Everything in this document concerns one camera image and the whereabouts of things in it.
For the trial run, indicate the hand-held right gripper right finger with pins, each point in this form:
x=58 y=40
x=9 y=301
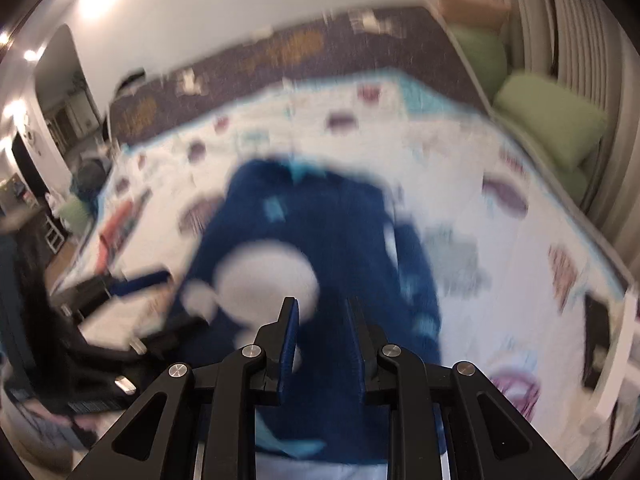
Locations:
x=357 y=355

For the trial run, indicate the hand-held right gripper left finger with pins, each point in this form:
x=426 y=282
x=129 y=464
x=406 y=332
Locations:
x=289 y=355

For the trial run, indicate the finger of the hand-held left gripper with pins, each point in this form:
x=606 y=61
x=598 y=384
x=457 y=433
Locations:
x=155 y=332
x=135 y=282

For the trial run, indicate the blue star fleece pants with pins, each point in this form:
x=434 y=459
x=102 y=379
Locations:
x=345 y=240

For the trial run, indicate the orange folded cloth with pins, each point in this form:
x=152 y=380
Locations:
x=112 y=235

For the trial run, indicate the grey patterned folded cloth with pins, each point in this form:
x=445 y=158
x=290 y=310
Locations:
x=132 y=215

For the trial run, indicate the green cushion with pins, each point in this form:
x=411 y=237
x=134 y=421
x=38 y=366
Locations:
x=75 y=215

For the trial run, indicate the white shelf rack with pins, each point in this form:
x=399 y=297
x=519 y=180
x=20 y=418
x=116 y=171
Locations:
x=52 y=232

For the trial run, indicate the grey backpack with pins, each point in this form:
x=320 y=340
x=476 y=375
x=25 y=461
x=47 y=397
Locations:
x=92 y=175

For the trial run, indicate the white printed quilt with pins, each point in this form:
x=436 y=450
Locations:
x=500 y=290

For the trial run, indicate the green pillow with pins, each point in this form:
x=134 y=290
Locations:
x=482 y=62
x=570 y=180
x=550 y=117

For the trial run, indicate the dark deer print mattress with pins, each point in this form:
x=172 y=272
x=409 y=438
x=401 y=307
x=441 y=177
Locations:
x=300 y=47

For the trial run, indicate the white ribbed headboard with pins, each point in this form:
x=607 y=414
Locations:
x=575 y=20

